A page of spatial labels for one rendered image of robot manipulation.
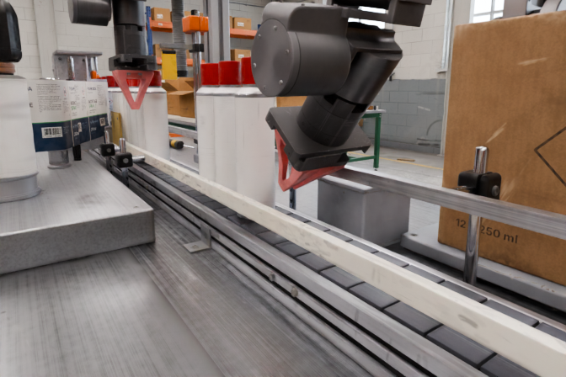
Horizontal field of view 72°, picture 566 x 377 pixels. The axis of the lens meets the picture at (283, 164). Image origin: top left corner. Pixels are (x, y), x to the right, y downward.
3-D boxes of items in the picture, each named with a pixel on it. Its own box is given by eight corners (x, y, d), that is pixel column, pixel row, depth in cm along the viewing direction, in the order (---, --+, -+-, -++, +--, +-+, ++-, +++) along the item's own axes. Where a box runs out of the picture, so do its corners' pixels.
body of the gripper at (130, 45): (120, 64, 69) (118, 20, 68) (108, 67, 78) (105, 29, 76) (157, 66, 73) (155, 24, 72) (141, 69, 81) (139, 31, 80)
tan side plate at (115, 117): (112, 143, 110) (109, 111, 109) (115, 143, 111) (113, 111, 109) (120, 147, 102) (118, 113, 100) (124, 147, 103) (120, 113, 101)
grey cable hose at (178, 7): (172, 76, 100) (167, -12, 96) (185, 77, 101) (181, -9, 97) (177, 76, 97) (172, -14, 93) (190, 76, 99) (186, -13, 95)
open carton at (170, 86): (156, 114, 410) (153, 77, 403) (195, 113, 437) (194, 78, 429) (170, 116, 379) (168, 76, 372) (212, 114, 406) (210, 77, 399)
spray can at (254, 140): (230, 212, 54) (226, 57, 50) (262, 206, 57) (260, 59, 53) (248, 223, 49) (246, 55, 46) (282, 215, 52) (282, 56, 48)
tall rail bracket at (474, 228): (418, 319, 37) (429, 148, 34) (461, 297, 41) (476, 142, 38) (448, 337, 35) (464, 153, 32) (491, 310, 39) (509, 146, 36)
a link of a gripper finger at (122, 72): (120, 110, 73) (115, 58, 71) (111, 108, 79) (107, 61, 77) (156, 109, 77) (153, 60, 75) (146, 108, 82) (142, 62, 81)
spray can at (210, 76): (194, 189, 66) (189, 63, 62) (222, 185, 69) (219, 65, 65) (207, 197, 61) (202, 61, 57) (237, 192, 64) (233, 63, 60)
